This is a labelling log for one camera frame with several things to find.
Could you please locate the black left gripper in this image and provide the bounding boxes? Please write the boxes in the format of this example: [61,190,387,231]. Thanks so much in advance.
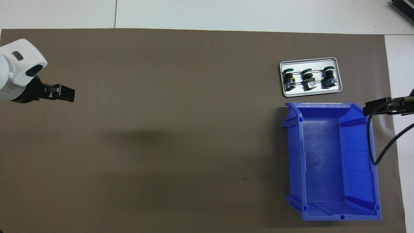
[10,75,75,104]

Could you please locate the green push button switch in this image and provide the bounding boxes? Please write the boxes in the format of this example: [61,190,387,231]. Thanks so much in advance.
[301,69,317,91]
[282,68,296,90]
[321,66,337,89]

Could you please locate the silver metal tray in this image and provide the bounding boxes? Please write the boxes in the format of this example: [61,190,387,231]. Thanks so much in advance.
[279,57,343,97]

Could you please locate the blue plastic storage bin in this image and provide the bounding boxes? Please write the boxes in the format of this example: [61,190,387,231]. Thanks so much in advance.
[282,102,382,221]

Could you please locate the grey finned device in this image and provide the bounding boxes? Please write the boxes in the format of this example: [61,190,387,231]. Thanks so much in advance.
[390,0,414,21]

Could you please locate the brown table mat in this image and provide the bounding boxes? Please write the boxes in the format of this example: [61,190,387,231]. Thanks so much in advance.
[0,28,407,233]

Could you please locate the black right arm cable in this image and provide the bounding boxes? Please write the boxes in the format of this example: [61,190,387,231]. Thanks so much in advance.
[367,89,414,166]

